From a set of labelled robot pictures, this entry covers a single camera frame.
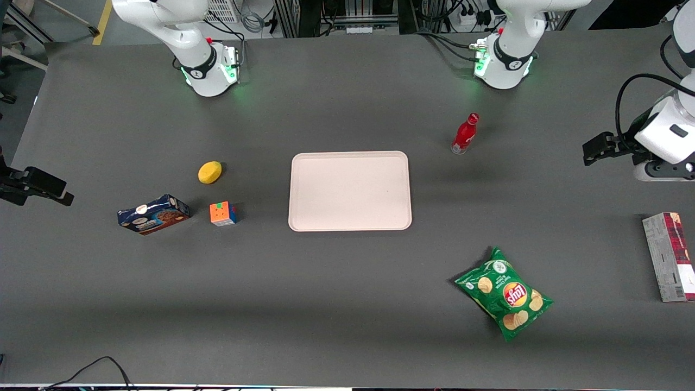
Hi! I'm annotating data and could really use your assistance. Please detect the red aluminium drink bottle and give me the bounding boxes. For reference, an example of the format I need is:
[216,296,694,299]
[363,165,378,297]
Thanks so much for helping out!
[451,112,481,155]

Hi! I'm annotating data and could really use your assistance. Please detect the red cookie box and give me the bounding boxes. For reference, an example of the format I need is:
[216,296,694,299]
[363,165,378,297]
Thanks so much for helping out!
[642,212,695,302]

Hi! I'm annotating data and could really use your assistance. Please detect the white power strip with plugs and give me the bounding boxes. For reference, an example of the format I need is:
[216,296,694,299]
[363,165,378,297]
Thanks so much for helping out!
[458,0,492,28]

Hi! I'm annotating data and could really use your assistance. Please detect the black base cable bundle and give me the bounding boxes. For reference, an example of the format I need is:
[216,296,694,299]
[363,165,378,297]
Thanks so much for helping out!
[415,30,481,61]

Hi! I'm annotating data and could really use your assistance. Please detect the coiled grey cable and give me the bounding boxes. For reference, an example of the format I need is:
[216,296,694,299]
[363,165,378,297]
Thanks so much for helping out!
[241,0,268,34]

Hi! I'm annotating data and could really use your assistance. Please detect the pale furniture legs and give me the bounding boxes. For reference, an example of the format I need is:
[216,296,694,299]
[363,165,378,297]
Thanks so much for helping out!
[0,0,101,72]

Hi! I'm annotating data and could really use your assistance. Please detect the black looped cable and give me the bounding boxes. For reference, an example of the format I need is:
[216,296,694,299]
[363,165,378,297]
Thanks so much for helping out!
[41,356,134,391]

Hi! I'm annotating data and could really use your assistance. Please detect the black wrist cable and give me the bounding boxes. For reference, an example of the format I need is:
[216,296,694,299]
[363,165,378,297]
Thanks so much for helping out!
[615,73,695,143]

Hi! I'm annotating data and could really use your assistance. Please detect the black clamp-mounted device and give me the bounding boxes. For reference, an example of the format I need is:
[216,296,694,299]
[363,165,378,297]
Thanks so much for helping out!
[0,166,75,207]

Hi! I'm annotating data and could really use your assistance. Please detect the white vented box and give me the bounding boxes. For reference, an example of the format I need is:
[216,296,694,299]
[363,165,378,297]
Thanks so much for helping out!
[205,0,240,24]

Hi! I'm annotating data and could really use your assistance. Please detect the black metal rack frame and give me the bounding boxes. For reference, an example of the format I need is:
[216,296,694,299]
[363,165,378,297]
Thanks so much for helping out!
[273,0,403,39]

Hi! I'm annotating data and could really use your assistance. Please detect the green chips bag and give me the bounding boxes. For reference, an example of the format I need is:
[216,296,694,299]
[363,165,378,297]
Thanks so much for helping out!
[454,246,554,342]

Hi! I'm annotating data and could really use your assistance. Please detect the blue cookie box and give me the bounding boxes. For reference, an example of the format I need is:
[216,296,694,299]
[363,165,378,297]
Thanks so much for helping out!
[117,194,191,236]

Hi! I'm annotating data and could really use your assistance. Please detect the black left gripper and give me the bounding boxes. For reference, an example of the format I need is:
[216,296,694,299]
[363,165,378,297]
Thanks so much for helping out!
[583,132,637,167]

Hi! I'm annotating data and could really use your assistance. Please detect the colourful puzzle cube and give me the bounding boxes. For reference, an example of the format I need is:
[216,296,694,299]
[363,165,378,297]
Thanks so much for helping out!
[210,201,238,227]

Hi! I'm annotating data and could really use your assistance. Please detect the beige plastic tray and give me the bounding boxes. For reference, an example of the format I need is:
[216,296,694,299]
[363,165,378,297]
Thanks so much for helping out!
[288,150,413,232]

